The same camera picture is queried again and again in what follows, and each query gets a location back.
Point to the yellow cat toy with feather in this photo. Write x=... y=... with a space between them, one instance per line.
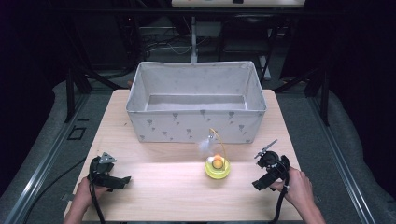
x=217 y=171

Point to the white desk leg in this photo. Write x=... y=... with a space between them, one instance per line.
x=194 y=37

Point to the black metal stand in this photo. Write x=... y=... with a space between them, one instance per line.
x=70 y=93
x=325 y=99

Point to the grey fabric storage box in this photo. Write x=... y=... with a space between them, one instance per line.
x=193 y=124

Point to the aluminium floor rail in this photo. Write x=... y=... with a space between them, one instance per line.
x=46 y=161
x=342 y=161

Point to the person's left hand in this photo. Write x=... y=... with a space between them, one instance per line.
x=84 y=194

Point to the person's right hand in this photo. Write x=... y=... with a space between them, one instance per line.
x=299 y=186

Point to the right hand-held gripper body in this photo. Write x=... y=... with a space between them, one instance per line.
x=271 y=161

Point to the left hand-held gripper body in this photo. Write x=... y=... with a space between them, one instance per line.
x=99 y=169

